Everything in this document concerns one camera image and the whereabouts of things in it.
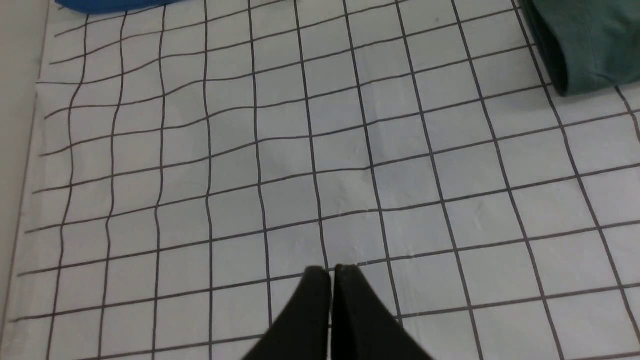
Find blue shirt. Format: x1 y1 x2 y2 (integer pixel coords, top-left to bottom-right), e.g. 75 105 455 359
55 0 180 15

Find green long-sleeved shirt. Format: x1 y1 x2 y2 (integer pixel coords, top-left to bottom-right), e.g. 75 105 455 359
521 0 640 97

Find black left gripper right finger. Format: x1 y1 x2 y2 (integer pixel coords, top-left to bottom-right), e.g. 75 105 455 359
331 265 432 360

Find white grid-pattern tablecloth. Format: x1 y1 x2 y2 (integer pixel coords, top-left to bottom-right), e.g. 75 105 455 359
1 0 639 360

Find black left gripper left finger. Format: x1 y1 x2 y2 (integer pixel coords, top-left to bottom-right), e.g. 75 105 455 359
244 266 332 360

